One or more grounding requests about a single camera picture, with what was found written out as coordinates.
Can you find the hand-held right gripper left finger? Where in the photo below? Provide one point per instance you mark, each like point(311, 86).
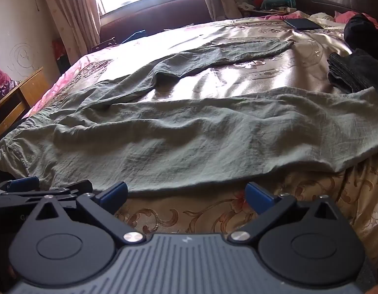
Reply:
point(115, 194)

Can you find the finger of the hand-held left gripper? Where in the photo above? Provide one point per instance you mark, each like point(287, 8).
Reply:
point(71, 190)
point(21, 183)

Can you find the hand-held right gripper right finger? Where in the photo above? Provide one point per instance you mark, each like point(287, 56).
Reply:
point(258, 198)

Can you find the green pants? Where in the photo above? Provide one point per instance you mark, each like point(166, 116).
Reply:
point(176, 134)

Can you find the wooden desk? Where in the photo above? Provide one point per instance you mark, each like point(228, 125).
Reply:
point(19, 98)

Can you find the pink plastic bag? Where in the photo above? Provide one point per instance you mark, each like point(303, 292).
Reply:
point(4, 79)

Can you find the floral satin bed blanket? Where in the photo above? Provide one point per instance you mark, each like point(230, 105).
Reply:
point(247, 67)

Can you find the red bag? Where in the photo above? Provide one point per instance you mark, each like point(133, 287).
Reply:
point(58, 50)

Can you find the folded black clothes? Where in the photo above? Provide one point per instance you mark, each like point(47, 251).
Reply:
point(351, 70)

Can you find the blue edged dark item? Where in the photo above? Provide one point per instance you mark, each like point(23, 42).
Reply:
point(132, 36)

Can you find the dark flat tablet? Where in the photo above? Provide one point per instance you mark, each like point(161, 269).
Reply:
point(302, 24)

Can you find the teal cloth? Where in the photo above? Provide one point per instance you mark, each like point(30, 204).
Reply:
point(273, 3)

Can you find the black cloth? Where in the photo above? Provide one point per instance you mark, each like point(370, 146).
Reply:
point(363, 32)

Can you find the pink cloth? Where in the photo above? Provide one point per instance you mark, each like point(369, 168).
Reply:
point(345, 17)

